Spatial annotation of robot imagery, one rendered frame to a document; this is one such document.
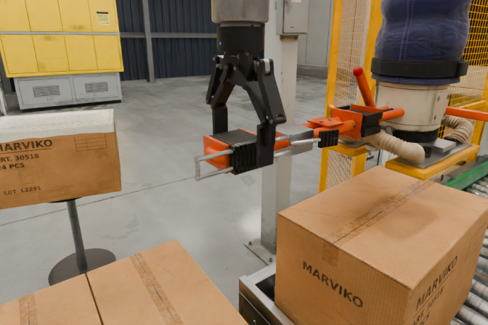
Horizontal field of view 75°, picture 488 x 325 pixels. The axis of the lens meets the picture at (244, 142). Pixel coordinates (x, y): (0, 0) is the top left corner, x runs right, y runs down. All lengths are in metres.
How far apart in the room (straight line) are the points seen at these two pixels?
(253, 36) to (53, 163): 1.56
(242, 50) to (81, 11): 7.35
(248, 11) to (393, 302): 0.69
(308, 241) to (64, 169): 1.38
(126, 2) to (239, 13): 10.91
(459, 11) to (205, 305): 1.16
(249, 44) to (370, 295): 0.66
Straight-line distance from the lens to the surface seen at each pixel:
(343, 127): 0.72
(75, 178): 1.93
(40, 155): 1.91
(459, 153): 1.04
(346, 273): 0.90
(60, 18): 7.75
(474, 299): 1.54
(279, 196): 2.12
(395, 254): 0.90
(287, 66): 1.90
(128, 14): 11.34
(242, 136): 0.56
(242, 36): 0.49
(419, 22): 0.90
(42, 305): 1.46
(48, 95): 7.85
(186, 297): 1.31
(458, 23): 0.94
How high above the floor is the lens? 1.45
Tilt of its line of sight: 18 degrees down
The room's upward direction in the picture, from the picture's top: straight up
